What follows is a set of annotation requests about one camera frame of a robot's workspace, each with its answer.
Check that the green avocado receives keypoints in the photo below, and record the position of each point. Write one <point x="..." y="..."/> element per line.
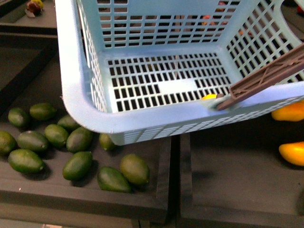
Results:
<point x="135" y="169"/>
<point x="111" y="179"/>

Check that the light blue plastic basket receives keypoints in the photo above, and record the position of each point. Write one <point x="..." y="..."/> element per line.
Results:
<point x="137" y="69"/>

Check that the brown basket handle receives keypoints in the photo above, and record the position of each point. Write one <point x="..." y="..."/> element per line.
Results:
<point x="274" y="72"/>

